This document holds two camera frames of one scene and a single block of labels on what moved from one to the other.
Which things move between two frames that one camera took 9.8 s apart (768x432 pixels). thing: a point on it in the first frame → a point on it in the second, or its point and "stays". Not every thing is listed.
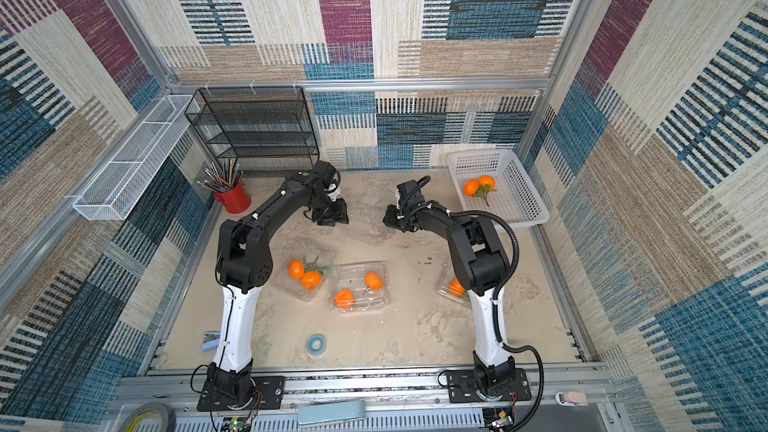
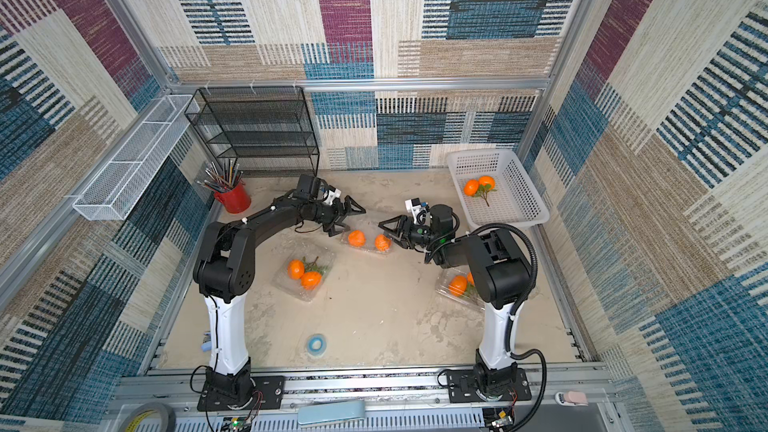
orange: (470, 187) stays
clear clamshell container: (450, 286) stays
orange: (486, 180) stays
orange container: (344, 299) → (356, 238)
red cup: (235, 200) stays
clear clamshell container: (366, 208) stays
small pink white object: (571, 398) stays
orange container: (374, 281) → (382, 243)
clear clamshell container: (359, 287) → (372, 239)
